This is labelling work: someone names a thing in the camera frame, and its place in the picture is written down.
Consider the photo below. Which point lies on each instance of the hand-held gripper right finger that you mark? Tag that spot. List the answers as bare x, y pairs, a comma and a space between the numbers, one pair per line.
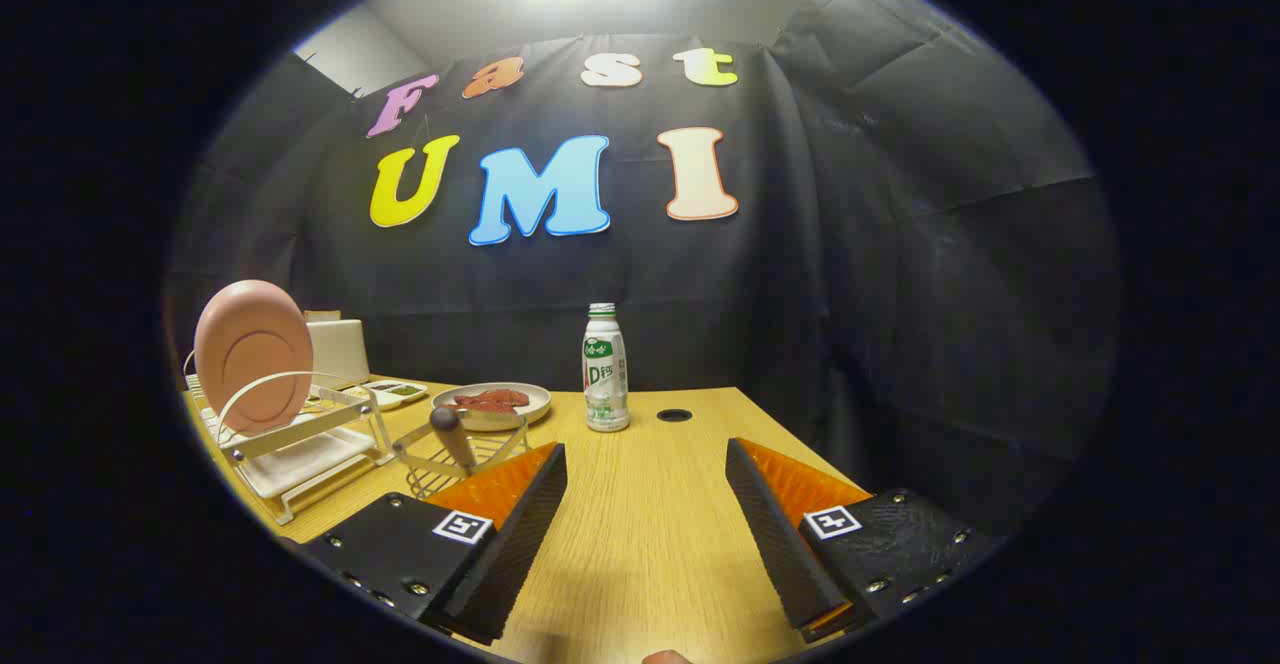
780, 544

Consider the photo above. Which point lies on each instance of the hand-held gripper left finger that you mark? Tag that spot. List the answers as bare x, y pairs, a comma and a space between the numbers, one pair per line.
510, 554

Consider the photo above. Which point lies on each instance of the pink plate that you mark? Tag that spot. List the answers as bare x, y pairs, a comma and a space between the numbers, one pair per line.
250, 354

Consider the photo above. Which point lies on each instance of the beige plate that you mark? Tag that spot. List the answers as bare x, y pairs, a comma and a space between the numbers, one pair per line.
532, 406

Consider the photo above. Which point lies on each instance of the white divided dish with beans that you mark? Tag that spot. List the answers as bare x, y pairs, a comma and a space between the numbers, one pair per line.
385, 396

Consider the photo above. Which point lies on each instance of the brown meat piece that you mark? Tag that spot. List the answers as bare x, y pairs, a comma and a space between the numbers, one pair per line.
490, 408
505, 396

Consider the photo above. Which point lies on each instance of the white bottle with green label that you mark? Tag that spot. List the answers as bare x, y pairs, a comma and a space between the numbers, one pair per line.
605, 374

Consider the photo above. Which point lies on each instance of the white toaster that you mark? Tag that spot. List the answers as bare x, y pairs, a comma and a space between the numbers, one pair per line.
340, 349

